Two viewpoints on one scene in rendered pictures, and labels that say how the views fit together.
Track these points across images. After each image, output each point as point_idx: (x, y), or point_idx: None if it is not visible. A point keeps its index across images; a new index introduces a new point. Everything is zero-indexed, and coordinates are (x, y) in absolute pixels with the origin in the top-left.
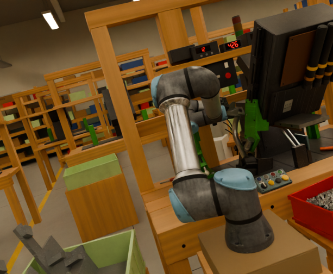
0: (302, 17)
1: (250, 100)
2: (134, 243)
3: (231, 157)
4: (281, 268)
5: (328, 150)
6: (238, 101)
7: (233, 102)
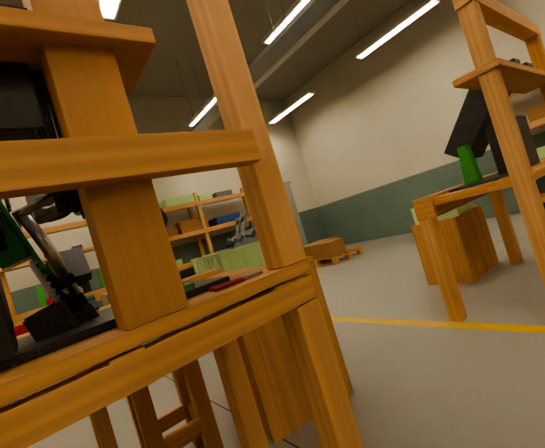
0: None
1: (11, 208)
2: (213, 257)
3: (62, 356)
4: None
5: None
6: None
7: (29, 196)
